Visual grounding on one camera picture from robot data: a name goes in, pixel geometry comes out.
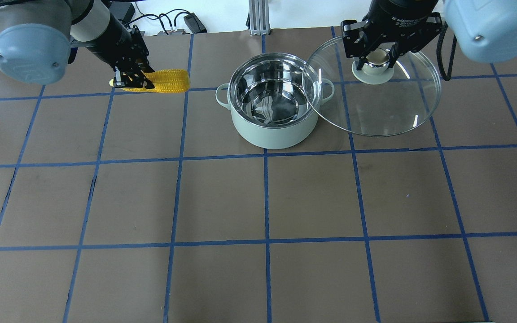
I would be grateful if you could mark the black power adapter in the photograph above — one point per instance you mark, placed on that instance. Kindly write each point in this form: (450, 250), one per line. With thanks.
(194, 24)

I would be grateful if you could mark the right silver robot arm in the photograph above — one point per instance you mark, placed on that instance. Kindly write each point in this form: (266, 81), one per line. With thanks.
(486, 30)

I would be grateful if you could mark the yellow plastic corn cob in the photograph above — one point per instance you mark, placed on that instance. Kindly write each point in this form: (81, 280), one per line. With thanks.
(165, 81)

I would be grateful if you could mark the aluminium frame post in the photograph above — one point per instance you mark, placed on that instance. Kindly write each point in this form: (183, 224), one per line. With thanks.
(258, 17)

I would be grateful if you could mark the pale green cooking pot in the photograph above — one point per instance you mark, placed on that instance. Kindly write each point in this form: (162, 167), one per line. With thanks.
(274, 99)

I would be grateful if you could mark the glass pot lid with knob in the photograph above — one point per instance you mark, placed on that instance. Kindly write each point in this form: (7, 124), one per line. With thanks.
(365, 96)

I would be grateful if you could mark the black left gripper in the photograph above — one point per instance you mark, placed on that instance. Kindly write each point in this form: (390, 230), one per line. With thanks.
(108, 37)

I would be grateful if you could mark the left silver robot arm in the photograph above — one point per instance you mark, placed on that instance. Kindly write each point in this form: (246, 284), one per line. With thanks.
(38, 37)

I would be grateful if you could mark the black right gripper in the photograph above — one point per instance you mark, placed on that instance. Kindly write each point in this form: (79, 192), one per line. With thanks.
(397, 13)

